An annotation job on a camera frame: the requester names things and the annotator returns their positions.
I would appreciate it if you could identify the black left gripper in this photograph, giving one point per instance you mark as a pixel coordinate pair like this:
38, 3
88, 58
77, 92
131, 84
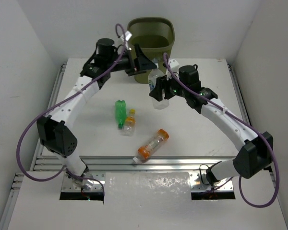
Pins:
132, 64

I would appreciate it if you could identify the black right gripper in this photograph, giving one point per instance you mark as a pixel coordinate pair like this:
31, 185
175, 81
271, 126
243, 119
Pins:
157, 91

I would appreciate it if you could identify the clear white label bottle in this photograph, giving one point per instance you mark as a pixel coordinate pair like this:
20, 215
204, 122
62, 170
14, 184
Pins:
152, 77

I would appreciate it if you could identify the green crushed plastic bottle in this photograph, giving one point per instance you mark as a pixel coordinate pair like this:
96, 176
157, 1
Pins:
120, 113

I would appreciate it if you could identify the small yellow cap bottle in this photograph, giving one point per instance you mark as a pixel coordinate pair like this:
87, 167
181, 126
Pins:
129, 124

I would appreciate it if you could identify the tall orange label bottle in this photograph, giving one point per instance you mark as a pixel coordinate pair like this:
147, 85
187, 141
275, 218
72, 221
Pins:
151, 146

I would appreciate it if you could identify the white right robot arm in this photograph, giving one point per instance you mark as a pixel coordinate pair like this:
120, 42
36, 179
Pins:
253, 149

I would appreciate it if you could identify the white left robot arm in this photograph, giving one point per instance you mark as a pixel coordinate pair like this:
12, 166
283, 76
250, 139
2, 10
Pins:
55, 129

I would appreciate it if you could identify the olive green plastic bin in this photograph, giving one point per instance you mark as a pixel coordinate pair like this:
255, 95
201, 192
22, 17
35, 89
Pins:
154, 35

